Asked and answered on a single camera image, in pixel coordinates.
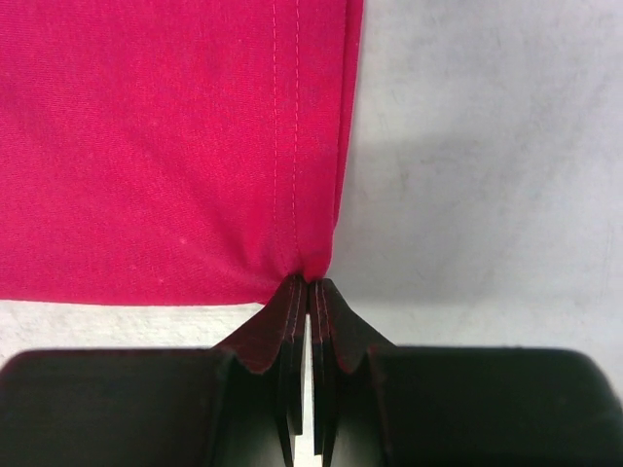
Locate red t-shirt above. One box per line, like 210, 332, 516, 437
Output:
1, 1, 363, 305

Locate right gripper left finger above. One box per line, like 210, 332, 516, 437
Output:
1, 276, 308, 466

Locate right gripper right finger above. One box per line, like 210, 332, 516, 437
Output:
309, 279, 622, 466

